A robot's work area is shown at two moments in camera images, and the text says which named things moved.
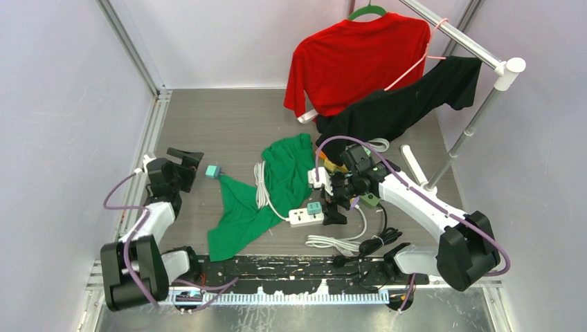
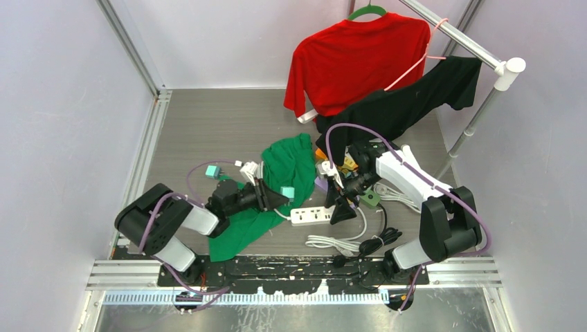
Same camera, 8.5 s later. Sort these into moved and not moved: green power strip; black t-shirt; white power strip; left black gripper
Moved: left black gripper
Not moved: white power strip; green power strip; black t-shirt
